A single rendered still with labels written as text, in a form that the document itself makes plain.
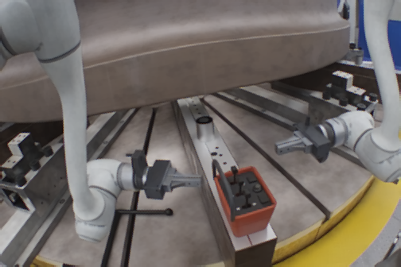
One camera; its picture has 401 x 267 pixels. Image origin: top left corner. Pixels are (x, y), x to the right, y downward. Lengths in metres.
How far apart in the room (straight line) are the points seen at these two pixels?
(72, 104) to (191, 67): 0.75
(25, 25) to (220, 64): 0.97
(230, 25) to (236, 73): 0.27
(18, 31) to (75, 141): 0.28
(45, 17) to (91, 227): 0.54
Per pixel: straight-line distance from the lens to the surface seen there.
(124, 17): 1.30
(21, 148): 1.51
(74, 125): 0.58
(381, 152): 0.73
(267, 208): 0.69
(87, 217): 0.70
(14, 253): 1.53
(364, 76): 2.76
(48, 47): 0.47
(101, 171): 0.78
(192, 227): 1.30
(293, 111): 2.00
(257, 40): 1.29
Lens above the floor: 1.32
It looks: 31 degrees down
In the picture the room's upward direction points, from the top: 7 degrees counter-clockwise
